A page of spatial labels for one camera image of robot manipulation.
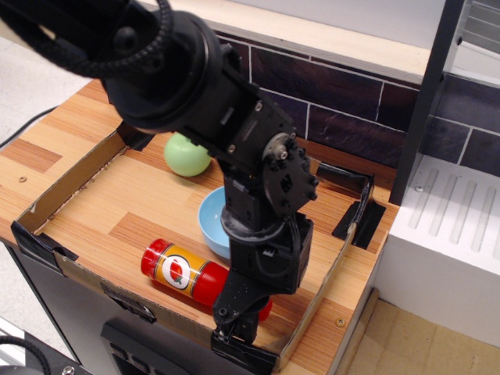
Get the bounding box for red hot sauce bottle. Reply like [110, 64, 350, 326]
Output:
[141, 238, 273, 322]

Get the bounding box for light blue bowl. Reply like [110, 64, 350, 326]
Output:
[198, 187, 230, 260]

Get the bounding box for green toy apple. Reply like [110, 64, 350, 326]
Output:
[163, 133, 212, 177]

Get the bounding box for black cable on floor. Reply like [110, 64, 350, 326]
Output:
[0, 107, 55, 148]

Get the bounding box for light wooden shelf ledge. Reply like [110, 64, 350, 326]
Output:
[170, 1, 430, 84]

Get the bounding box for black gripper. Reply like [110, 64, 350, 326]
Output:
[212, 212, 314, 344]

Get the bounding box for dark grey vertical post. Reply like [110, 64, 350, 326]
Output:
[389, 1, 470, 205]

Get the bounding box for cardboard fence with black tape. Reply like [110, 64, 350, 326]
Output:
[1, 120, 397, 374]

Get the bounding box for white dish drainer block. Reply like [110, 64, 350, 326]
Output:
[375, 156, 499, 346]

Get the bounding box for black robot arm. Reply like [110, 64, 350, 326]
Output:
[1, 1, 318, 343]

